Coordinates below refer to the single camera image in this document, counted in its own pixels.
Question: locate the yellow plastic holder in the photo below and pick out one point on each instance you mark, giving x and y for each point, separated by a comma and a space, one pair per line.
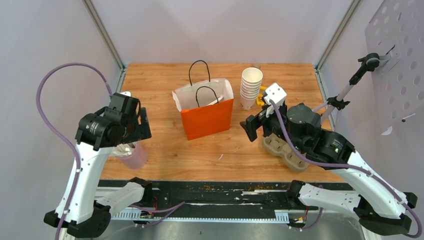
259, 101

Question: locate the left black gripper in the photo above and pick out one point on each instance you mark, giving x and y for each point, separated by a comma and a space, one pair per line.
142, 130

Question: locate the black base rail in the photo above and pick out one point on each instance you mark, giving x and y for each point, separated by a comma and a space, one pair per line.
219, 202

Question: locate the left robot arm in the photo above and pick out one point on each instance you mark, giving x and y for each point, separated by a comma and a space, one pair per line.
123, 121

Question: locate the white perforated panel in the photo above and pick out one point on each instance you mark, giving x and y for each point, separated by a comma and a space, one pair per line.
396, 34

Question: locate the stack of white paper cups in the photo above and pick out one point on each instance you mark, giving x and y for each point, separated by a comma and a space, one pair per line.
251, 80

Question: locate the grey tripod stand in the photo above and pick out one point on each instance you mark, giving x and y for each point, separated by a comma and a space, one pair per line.
368, 64

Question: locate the orange paper takeout bag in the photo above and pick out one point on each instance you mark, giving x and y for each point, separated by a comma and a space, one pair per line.
205, 106

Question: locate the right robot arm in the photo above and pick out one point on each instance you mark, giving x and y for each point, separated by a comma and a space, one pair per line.
378, 206

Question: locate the pink cup with packets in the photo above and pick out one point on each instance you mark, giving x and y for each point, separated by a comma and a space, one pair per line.
132, 155

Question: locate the brown pulp cup carrier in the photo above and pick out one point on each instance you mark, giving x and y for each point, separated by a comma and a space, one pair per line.
275, 146

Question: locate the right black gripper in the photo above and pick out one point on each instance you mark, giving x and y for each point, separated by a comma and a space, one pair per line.
252, 122

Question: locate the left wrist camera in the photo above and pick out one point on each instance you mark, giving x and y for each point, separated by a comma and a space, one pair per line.
126, 93

